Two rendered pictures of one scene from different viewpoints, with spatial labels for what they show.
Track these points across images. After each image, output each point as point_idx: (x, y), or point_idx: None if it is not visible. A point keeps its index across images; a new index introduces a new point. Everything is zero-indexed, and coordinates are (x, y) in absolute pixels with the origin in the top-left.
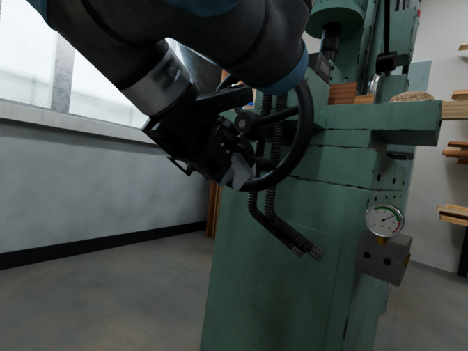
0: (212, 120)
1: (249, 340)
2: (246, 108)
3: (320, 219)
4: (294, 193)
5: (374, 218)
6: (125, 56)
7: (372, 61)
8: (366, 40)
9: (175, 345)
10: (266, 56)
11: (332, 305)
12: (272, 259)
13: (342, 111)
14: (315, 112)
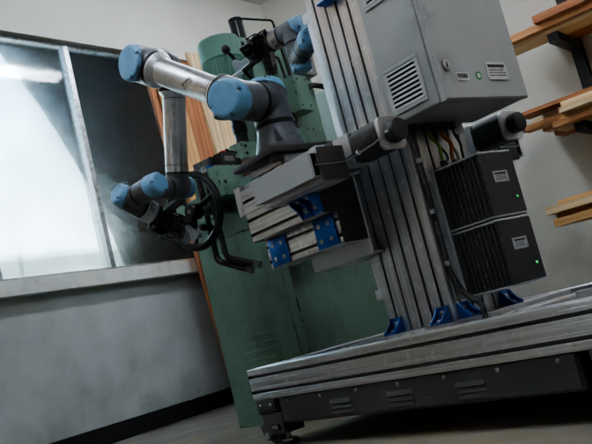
0: (171, 216)
1: (262, 365)
2: None
3: (263, 249)
4: (246, 242)
5: None
6: (141, 208)
7: None
8: None
9: (218, 432)
10: (179, 192)
11: (288, 296)
12: (251, 294)
13: (247, 179)
14: (229, 188)
